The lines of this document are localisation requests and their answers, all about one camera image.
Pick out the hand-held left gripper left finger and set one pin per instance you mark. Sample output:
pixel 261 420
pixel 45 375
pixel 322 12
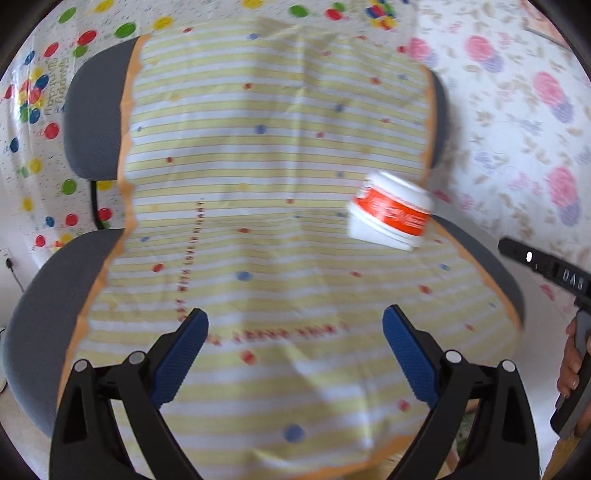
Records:
pixel 182 355

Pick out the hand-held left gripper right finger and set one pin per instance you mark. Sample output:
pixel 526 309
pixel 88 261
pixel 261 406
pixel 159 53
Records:
pixel 408 355

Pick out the white cup with orange label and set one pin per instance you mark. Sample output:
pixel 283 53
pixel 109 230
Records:
pixel 392 207

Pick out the person's right hand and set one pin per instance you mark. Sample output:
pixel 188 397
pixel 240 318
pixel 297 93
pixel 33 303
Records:
pixel 570 364

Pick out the grey office chair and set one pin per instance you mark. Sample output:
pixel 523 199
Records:
pixel 41 295

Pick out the yellow striped cloth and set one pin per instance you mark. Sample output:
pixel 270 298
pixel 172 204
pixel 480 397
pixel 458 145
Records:
pixel 258 184

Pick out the black wall plug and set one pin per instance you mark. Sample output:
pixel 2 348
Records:
pixel 8 263

